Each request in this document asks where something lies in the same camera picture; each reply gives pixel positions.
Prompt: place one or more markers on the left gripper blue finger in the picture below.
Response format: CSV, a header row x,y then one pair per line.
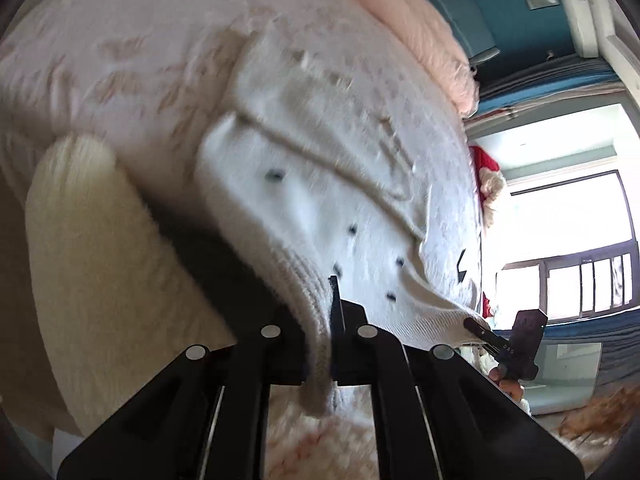
x,y
351,354

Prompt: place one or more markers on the white knit cardigan black buttons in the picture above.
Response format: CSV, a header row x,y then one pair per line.
x,y
312,189

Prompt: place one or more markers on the pink duvet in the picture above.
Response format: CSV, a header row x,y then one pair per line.
x,y
423,30

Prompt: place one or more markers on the red plush toy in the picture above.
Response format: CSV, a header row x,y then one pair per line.
x,y
492,189

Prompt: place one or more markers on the window with railing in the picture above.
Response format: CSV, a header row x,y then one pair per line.
x,y
568,240

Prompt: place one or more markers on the white air conditioner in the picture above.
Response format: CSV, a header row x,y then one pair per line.
x,y
580,21

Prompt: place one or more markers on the floral beige bedspread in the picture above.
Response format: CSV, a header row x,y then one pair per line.
x,y
146,78

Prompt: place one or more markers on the right hand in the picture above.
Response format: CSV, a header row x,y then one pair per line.
x,y
510,387

